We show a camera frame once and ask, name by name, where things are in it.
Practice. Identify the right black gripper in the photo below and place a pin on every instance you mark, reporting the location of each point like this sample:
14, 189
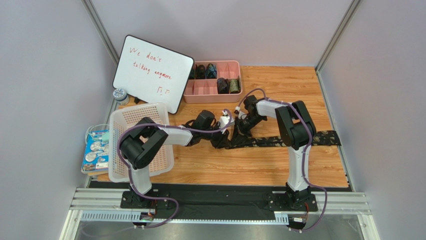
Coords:
243, 124

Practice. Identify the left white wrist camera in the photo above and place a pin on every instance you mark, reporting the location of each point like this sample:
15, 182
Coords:
225, 122

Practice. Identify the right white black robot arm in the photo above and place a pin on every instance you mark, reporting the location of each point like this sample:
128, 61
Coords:
296, 130

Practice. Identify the aluminium frame rail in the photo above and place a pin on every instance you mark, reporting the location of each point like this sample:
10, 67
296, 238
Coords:
94, 214

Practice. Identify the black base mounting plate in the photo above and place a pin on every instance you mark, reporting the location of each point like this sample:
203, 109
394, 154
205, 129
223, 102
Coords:
211, 202

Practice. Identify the white whiteboard with red writing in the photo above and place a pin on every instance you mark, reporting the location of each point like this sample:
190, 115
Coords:
152, 73

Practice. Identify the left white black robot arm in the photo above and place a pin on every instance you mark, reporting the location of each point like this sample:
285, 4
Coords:
138, 146

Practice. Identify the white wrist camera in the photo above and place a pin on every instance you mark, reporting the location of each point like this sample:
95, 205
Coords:
239, 113
225, 122

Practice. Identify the pink divided organizer box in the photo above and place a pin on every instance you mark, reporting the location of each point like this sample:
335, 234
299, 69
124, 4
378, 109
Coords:
202, 91

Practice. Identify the olive green rolled tie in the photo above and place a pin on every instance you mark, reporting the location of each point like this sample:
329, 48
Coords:
234, 86

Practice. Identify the dark blue rolled tie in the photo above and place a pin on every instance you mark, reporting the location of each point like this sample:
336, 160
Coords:
211, 71

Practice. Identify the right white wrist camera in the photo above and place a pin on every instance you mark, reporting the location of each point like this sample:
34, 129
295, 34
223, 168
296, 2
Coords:
239, 113

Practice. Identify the black glossy rolled tie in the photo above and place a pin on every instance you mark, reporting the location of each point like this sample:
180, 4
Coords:
222, 85

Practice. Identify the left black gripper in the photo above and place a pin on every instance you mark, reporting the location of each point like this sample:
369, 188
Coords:
217, 139

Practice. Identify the black rolled tie far left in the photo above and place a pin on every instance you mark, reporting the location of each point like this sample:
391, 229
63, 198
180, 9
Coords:
193, 73

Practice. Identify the small blue white jar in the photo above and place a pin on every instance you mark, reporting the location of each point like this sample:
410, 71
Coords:
121, 96

